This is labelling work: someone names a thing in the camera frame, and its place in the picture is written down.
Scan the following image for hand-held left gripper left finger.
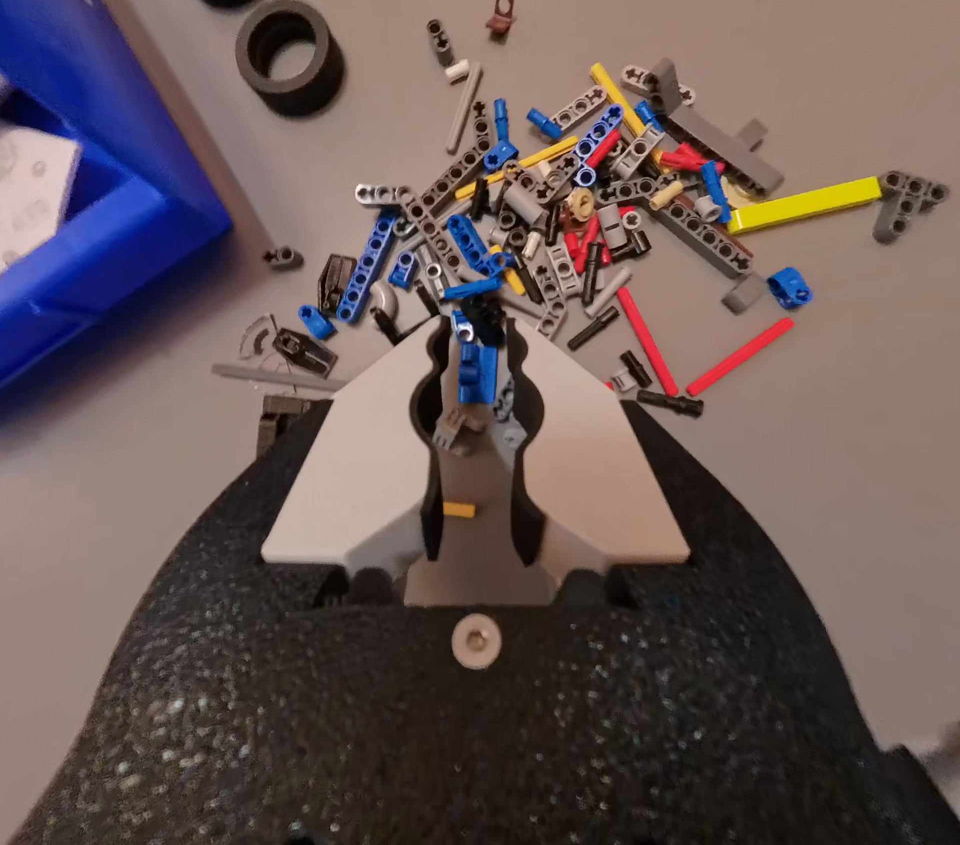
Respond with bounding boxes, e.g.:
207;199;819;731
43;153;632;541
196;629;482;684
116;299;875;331
261;316;452;606

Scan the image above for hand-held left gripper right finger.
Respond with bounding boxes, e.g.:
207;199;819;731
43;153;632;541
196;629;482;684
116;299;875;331
506;317;691;606

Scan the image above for pile of mixed lego pieces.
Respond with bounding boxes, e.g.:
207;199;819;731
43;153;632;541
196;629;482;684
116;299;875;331
211;59;815;456

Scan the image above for long yellow lego beam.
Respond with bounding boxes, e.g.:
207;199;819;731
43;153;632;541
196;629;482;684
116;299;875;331
726;176;884;236

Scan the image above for light grey lego axle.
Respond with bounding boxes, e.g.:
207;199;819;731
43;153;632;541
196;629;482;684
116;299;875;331
446;62;485;155

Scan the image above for dark grey angled lego beam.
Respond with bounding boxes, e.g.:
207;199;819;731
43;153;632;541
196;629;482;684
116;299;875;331
872;170;950;245

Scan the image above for blue plastic bin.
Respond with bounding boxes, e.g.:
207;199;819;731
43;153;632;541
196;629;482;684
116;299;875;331
0;0;234;404

